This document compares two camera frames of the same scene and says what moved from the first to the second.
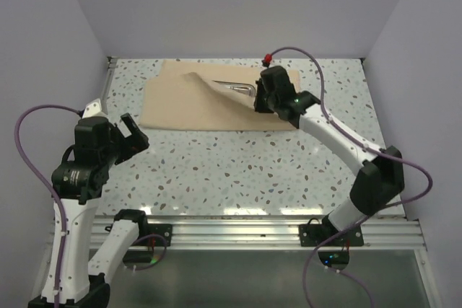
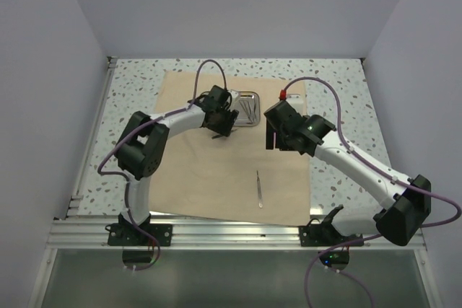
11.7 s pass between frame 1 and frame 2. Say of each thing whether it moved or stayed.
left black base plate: stayed
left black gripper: moved
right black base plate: stayed
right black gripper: moved
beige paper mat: moved
